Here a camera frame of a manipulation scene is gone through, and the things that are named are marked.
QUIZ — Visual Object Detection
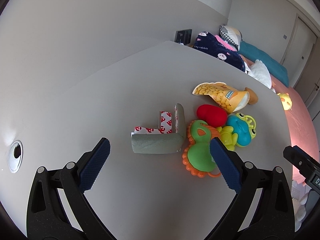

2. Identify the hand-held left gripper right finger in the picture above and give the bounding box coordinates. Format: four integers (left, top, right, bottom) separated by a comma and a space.
204, 137, 295, 240

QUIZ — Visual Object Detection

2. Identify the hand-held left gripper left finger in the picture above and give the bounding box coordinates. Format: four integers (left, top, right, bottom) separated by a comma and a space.
26, 137, 114, 240

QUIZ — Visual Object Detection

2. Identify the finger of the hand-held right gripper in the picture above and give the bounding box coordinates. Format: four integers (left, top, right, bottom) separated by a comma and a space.
283, 145, 320, 179
294, 145, 320, 164

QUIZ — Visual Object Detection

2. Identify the grey foam corner guard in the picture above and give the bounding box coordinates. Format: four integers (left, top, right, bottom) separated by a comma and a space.
130, 103, 187, 155

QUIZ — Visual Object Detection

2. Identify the green and orange teether toy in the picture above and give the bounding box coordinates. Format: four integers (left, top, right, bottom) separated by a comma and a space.
182, 119, 222, 178

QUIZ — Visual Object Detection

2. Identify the pink bed sheet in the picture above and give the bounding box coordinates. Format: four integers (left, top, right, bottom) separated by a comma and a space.
270, 76, 319, 188

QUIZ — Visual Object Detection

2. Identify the blue and green frog toy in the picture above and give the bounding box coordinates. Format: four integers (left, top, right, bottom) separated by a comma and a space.
216, 112, 257, 152

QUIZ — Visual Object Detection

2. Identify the red soft toy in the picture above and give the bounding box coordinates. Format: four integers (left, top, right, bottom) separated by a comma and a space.
197, 104, 227, 128

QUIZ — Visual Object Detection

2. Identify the yellow chick plush toy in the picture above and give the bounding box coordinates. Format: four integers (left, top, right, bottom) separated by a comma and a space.
277, 93, 294, 111

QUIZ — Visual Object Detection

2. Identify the yellow snack bag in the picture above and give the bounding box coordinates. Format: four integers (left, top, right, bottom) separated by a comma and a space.
192, 82, 250, 114

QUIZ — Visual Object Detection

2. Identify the brown plush toy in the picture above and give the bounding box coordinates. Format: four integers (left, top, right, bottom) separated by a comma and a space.
244, 87, 259, 105

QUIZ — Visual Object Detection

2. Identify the white plush toy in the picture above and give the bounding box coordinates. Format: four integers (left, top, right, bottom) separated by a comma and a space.
247, 59, 272, 88

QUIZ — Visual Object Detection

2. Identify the teal pillow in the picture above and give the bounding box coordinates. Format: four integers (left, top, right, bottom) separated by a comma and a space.
237, 41, 289, 87

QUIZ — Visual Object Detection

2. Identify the navy printed blanket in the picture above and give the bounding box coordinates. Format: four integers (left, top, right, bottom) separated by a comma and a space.
194, 31, 247, 72

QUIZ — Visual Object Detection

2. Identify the beige door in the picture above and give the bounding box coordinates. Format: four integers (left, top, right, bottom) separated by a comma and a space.
280, 14, 318, 67

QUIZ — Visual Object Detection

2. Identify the pink cloth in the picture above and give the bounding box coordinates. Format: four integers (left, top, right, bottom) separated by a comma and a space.
215, 35, 238, 51

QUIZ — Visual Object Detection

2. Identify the checked pillow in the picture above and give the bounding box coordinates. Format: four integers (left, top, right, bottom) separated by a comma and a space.
219, 25, 243, 48

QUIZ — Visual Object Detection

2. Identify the silver cable grommet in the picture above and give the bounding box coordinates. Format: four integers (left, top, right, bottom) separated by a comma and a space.
7, 141, 23, 172

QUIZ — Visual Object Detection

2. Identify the black wall socket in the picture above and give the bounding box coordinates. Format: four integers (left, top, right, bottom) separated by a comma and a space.
175, 29, 192, 44

